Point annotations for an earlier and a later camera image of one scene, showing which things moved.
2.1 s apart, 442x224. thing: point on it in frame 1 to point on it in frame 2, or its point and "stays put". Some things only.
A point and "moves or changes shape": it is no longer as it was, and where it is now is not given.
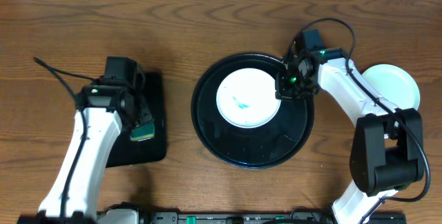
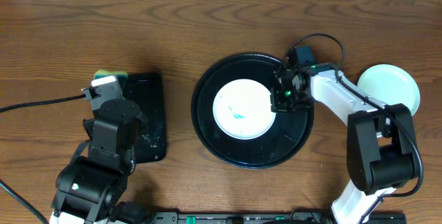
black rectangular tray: [128, 151] stays put
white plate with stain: [246, 98] moves or changes shape
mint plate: [394, 84] stays put
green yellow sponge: [143, 132] moves or changes shape
